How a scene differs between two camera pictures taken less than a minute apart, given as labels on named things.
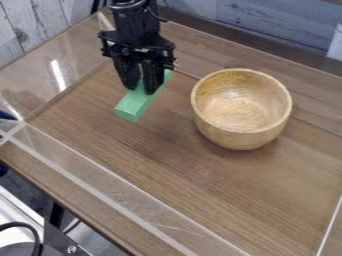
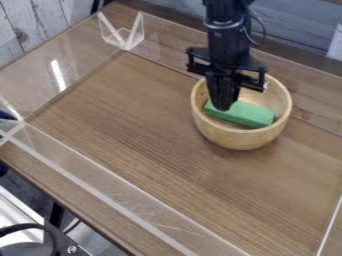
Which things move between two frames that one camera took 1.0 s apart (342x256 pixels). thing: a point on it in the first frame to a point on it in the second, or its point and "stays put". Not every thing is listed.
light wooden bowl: x=240 y=107 stays put
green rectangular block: x=136 y=102 to x=243 y=114
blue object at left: x=6 y=115 stays put
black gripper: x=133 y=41 to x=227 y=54
